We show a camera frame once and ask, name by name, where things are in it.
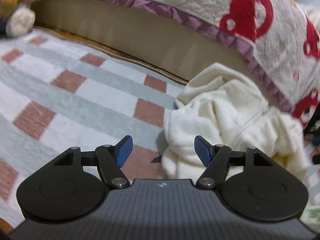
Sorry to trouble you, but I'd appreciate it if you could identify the white fleece hooded jacket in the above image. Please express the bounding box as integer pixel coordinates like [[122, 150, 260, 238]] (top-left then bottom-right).
[[162, 63, 310, 180]]

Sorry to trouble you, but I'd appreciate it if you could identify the grey plush bunny toy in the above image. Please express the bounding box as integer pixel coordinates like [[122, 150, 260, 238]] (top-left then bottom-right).
[[1, 0, 39, 37]]

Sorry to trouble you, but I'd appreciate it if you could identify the quilted strawberry bedspread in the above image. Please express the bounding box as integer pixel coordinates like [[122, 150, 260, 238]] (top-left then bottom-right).
[[58, 0, 320, 128]]

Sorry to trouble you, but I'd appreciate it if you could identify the checkered pink grey rug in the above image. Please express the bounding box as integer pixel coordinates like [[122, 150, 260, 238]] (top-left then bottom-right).
[[1, 29, 182, 226]]

